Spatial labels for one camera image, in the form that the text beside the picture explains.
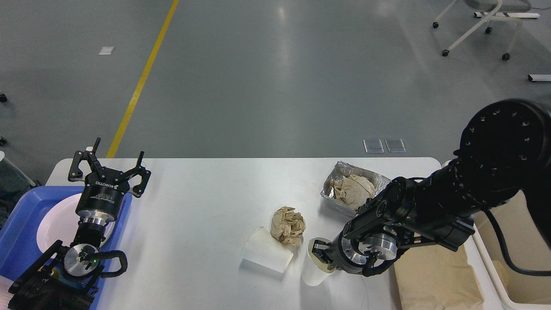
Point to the floor outlet cover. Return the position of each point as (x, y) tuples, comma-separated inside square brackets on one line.
[(373, 146), (395, 145)]

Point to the white paper cup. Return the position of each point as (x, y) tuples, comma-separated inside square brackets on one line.
[(264, 250), (314, 270)]

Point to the crumpled aluminium foil tray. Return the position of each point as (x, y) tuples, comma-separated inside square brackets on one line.
[(342, 169)]

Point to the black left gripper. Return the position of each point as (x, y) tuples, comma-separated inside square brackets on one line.
[(102, 199)]

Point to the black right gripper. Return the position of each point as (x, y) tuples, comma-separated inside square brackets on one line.
[(374, 254)]

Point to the white office chair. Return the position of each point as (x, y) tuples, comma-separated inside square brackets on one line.
[(494, 10)]

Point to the beige plastic bin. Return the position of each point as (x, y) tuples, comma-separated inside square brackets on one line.
[(502, 288)]

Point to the pink object tray corner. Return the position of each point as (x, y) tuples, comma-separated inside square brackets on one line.
[(5, 296)]

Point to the light green plate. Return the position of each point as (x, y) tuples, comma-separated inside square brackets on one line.
[(109, 228)]

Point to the person's jeans leg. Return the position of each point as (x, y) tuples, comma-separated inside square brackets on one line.
[(13, 185)]

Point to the crumpled paper in foil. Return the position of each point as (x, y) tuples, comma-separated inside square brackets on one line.
[(352, 190)]

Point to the pink plate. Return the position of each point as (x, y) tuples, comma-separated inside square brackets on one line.
[(60, 223)]

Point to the floor outlet cover right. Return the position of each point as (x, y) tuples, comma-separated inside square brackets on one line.
[(395, 145)]

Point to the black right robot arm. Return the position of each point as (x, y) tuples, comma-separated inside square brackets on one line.
[(504, 149)]

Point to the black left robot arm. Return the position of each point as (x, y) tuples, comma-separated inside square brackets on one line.
[(65, 277)]

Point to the white furniture leg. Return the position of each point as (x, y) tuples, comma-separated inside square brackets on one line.
[(539, 77)]

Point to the brown paper bag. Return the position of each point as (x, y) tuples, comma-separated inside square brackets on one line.
[(435, 278)]

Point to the blue plastic tray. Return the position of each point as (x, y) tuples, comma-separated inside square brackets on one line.
[(18, 236)]

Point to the floor outlet cover left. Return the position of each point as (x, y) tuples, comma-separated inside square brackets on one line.
[(373, 146)]

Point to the crumpled brown paper ball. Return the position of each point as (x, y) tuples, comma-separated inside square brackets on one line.
[(287, 226)]

